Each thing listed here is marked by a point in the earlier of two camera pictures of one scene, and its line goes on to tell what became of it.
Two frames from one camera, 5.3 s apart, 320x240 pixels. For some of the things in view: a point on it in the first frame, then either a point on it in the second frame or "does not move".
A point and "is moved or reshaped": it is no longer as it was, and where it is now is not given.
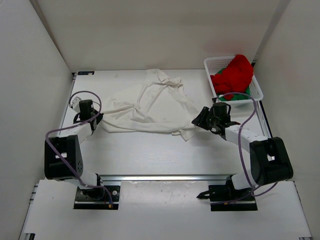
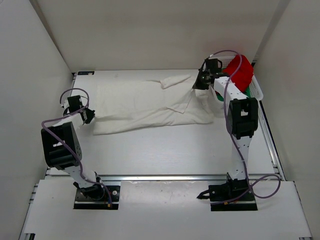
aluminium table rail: (164, 178) does not move
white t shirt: (161, 106) is moved or reshaped
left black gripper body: (99, 118) -> (89, 114)
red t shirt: (235, 78) does not move
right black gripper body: (207, 121) -> (202, 83)
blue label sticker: (86, 73) does not move
